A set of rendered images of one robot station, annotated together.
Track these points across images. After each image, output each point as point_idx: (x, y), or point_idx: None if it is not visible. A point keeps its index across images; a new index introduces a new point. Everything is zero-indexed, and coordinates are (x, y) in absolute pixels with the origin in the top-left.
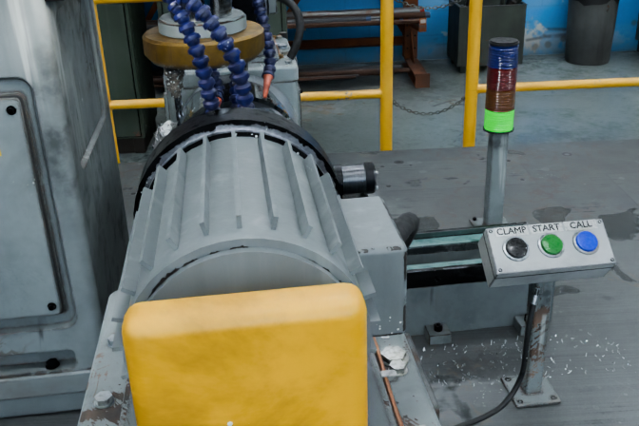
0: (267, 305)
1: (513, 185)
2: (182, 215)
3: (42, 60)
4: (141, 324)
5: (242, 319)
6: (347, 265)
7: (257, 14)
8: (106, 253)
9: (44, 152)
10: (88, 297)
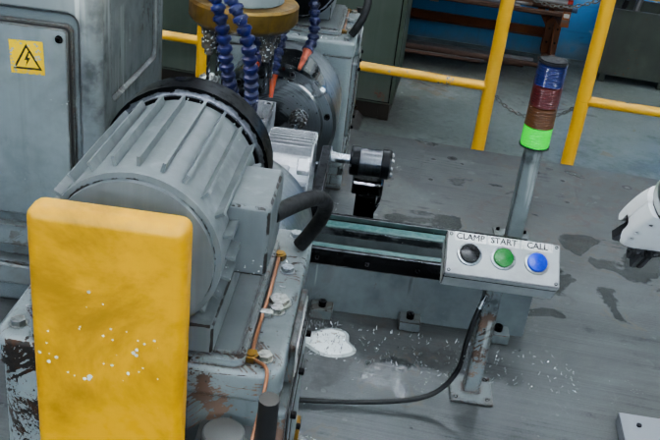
0: (122, 217)
1: (554, 205)
2: (112, 149)
3: (90, 2)
4: (38, 210)
5: (102, 222)
6: (216, 211)
7: None
8: None
9: (80, 80)
10: None
